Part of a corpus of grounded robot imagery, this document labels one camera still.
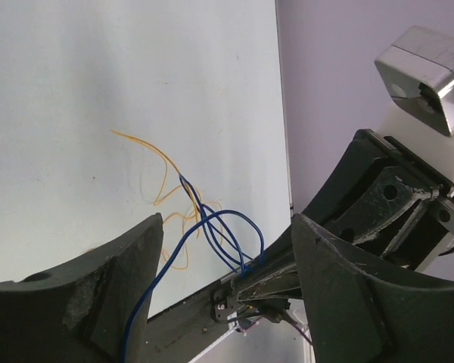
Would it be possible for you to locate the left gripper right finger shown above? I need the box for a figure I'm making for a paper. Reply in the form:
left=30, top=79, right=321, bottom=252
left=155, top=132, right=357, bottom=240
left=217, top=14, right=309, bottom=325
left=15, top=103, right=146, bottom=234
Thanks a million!
left=291, top=214, right=454, bottom=362

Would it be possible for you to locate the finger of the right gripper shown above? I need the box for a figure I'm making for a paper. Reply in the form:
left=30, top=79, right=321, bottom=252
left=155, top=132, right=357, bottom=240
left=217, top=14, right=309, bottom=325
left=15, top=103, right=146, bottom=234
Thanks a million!
left=232, top=260, right=301, bottom=302
left=264, top=129, right=454, bottom=265

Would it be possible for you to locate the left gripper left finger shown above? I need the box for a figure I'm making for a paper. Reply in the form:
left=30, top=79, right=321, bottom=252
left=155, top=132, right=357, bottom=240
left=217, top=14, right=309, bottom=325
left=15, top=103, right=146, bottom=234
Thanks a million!
left=0, top=213, right=163, bottom=362

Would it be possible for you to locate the blue thin cable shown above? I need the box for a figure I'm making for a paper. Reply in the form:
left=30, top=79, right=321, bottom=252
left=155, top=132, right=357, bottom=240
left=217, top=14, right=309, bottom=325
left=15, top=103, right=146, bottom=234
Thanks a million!
left=120, top=175, right=266, bottom=363

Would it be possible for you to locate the yellow thin cable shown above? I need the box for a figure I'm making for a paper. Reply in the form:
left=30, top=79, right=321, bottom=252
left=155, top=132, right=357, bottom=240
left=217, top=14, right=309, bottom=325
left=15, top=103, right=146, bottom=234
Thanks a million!
left=110, top=129, right=228, bottom=271

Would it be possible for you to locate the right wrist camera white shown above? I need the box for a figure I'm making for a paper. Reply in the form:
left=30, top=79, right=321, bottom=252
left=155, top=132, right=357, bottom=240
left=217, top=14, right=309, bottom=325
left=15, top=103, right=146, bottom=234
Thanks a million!
left=375, top=26, right=454, bottom=197

